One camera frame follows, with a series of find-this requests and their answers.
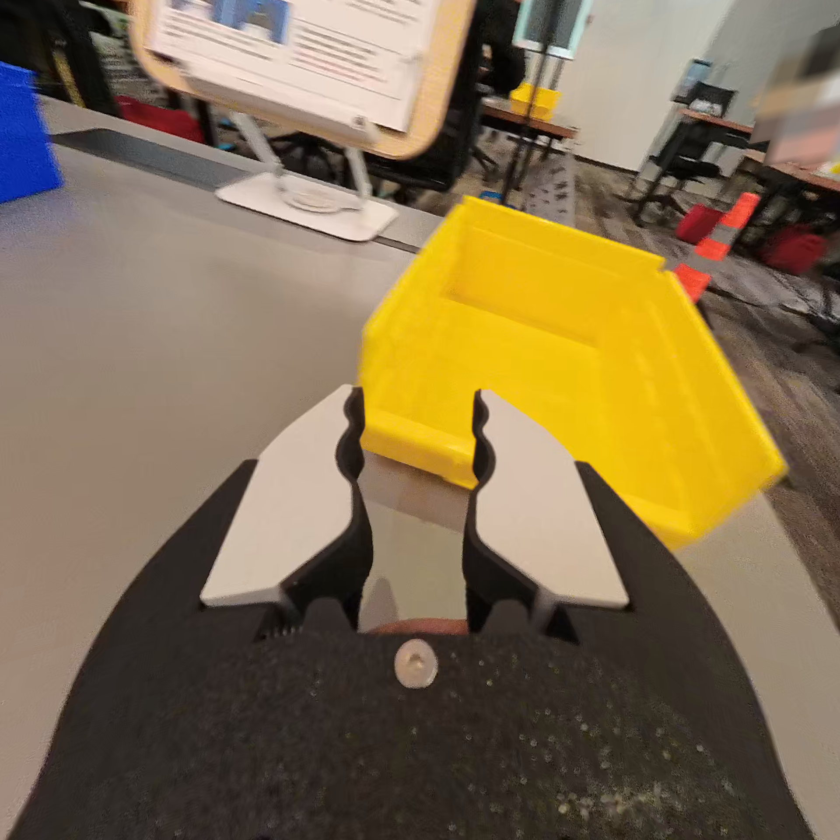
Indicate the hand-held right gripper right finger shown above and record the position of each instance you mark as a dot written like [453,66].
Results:
[544,525]

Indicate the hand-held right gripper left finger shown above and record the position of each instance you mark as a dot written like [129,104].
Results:
[289,525]

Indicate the yellow storage bin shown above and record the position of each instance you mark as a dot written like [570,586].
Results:
[623,394]

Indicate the blue storage bin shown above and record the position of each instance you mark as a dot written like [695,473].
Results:
[23,131]

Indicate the white stand base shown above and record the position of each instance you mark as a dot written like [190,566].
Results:
[361,220]

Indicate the orange traffic cone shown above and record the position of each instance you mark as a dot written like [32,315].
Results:
[722,236]

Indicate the red bag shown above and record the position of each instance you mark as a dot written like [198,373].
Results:
[699,223]
[794,249]
[157,121]

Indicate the black office chair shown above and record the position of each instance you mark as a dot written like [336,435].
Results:
[682,164]

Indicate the background wooden desk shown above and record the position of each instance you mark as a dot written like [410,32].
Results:
[525,124]

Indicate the background yellow bin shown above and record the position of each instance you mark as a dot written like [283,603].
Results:
[535,102]

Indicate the instruction sheet on stand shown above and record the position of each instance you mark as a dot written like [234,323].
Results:
[446,98]

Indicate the printed instruction sheet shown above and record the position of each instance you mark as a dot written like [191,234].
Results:
[328,52]

